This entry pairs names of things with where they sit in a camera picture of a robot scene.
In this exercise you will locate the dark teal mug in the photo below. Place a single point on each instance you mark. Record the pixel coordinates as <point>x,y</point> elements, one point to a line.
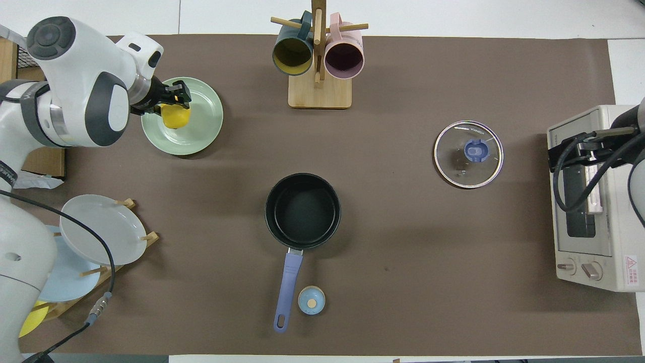
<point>292,53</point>

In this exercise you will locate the grey plate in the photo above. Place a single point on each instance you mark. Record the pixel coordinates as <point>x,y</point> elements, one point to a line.
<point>95,212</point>

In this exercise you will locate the brown table mat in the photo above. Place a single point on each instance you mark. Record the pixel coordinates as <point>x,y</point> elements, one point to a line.
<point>403,242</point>

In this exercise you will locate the white plastic bag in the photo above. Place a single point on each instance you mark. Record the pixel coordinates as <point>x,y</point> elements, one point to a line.
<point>35,180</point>

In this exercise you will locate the wooden mug tree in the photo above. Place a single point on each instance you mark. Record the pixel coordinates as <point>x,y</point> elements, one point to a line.
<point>320,96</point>

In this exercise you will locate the yellow plate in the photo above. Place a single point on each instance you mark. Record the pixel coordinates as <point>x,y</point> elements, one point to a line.
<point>33,320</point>

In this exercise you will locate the beige toaster oven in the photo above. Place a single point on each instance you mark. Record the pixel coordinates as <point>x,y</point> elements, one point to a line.
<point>620,252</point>

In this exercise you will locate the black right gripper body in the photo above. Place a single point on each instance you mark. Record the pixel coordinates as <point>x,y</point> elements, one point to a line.
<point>597,146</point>

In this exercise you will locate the wooden plate rack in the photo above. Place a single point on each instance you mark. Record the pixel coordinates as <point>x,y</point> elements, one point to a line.
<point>60,308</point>

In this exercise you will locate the light blue plate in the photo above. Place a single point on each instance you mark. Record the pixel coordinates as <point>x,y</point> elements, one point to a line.
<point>70,277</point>

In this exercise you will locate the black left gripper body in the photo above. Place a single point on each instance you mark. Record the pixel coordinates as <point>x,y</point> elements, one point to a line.
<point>156,96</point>

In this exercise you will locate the pale green plate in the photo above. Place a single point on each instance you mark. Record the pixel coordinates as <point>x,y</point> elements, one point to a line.
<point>201,131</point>

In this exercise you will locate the glass lid purple knob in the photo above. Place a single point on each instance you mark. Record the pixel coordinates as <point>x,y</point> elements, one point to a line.
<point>453,161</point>

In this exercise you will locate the pink mug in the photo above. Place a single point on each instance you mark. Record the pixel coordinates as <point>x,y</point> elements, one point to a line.
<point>344,56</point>

